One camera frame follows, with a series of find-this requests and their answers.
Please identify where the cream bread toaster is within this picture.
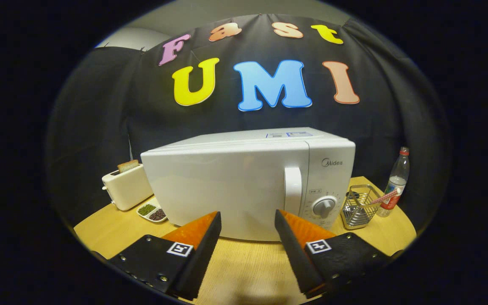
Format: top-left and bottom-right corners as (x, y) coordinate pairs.
(102, 164), (154, 211)

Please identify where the pink striped straw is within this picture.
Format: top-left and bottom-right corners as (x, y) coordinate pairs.
(369, 188), (401, 206)

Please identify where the white toaster oven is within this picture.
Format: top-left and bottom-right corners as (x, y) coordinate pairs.
(140, 127), (356, 242)

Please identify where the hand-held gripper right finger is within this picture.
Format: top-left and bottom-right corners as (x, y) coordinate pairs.
(274, 209), (397, 299)

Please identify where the metal wire basket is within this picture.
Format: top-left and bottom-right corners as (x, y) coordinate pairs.
(341, 184), (381, 230)

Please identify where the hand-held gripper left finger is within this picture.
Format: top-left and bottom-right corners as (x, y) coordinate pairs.
(108, 211), (222, 301)

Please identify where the clear plastic water bottle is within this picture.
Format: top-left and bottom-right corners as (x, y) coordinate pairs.
(376, 147), (410, 218)

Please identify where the toast bread slice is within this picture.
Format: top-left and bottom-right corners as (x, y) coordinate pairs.
(117, 159), (139, 173)

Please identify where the black backdrop cloth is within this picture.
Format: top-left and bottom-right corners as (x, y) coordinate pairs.
(47, 13), (452, 225)

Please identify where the white divided bean dish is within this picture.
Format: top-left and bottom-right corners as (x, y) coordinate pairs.
(136, 201), (168, 223)

